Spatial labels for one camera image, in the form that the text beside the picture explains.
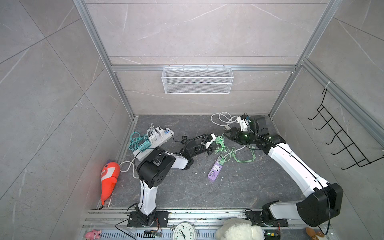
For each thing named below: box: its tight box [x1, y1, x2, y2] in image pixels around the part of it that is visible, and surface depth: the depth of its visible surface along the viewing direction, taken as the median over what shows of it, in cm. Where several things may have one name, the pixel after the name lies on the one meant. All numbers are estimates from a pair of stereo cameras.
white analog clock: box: [173, 221, 197, 240], surface depth 68 cm
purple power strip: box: [207, 157, 223, 181], surface depth 90 cm
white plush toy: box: [215, 218, 265, 240], surface depth 56 cm
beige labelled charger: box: [148, 134, 158, 145], surface depth 99 cm
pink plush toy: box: [84, 229, 101, 240], surface depth 69 cm
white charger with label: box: [152, 131, 160, 141], surface depth 100 cm
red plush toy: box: [100, 161, 121, 206], surface depth 83 cm
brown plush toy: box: [305, 227, 325, 240], surface depth 70 cm
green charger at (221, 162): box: [219, 156, 226, 166], surface depth 88 cm
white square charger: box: [156, 126, 165, 138], surface depth 102 cm
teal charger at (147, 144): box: [143, 139, 152, 149], surface depth 97 cm
